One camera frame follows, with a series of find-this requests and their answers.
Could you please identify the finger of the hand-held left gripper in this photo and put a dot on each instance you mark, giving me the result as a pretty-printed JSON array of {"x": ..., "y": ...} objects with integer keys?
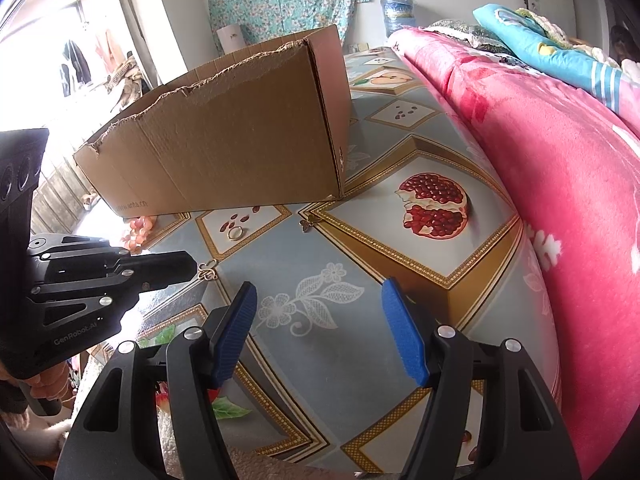
[
  {"x": 165, "y": 267},
  {"x": 75, "y": 249}
]

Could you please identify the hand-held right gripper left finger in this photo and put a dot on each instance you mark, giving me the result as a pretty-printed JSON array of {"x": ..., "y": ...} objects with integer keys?
[{"x": 235, "y": 330}]

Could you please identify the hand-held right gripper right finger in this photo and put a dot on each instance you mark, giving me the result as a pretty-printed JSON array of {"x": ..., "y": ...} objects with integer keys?
[{"x": 402, "y": 330}]

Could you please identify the brown cardboard box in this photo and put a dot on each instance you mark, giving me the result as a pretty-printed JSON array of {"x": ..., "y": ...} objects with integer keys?
[{"x": 225, "y": 150}]

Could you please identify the person's left hand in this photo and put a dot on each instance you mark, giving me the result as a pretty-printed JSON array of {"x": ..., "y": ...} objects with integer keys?
[{"x": 47, "y": 390}]

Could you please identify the beige slippers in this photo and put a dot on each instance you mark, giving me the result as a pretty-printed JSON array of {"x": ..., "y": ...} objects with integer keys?
[{"x": 91, "y": 200}]

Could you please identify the dark hanging jacket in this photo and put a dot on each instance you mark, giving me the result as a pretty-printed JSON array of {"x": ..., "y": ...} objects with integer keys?
[{"x": 75, "y": 65}]

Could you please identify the pile of clothes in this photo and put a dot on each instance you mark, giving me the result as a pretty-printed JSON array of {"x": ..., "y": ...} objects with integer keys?
[{"x": 130, "y": 82}]

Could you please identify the pink hanging garment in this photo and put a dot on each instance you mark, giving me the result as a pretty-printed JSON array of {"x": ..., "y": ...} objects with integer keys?
[{"x": 110, "y": 50}]

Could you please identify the pink floral blanket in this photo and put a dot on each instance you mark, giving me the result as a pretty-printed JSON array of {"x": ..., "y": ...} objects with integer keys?
[{"x": 550, "y": 160}]

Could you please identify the white paper roll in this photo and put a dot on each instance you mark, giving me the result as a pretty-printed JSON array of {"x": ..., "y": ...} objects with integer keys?
[{"x": 231, "y": 39}]

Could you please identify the grey floral pillow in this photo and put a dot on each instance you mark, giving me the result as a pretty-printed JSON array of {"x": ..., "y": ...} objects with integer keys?
[{"x": 465, "y": 35}]

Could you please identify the blue patterned quilt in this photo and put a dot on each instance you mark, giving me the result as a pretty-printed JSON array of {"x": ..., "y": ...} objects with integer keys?
[{"x": 550, "y": 55}]

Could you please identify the blue water jug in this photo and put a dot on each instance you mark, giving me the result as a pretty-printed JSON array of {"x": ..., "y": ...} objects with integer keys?
[{"x": 397, "y": 15}]

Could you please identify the cream fluffy blanket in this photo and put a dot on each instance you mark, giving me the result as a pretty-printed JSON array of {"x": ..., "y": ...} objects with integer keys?
[{"x": 545, "y": 25}]

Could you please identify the white wall socket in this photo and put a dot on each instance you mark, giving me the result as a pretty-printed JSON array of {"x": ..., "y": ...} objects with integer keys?
[{"x": 360, "y": 47}]

